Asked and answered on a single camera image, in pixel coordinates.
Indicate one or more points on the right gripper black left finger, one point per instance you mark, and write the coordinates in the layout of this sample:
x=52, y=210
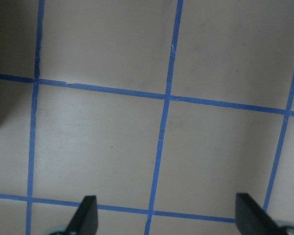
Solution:
x=85, y=219

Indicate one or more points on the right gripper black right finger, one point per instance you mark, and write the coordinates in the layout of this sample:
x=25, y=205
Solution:
x=251, y=219

